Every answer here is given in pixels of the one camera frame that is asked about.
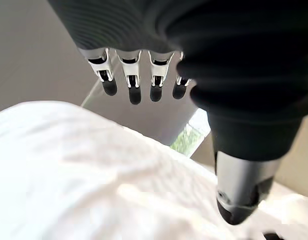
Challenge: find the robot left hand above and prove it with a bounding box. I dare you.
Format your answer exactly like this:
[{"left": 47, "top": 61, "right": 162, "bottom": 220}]
[{"left": 47, "top": 0, "right": 308, "bottom": 226}]

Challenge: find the white bed sheet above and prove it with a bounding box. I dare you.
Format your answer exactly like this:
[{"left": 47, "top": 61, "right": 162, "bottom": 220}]
[{"left": 0, "top": 100, "right": 308, "bottom": 240}]

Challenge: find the dark object at bed edge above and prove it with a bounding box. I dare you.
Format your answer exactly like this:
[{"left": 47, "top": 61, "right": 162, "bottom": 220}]
[{"left": 263, "top": 232, "right": 286, "bottom": 240}]

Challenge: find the window with green view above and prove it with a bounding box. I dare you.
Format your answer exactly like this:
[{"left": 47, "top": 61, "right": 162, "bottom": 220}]
[{"left": 170, "top": 108, "right": 211, "bottom": 158}]

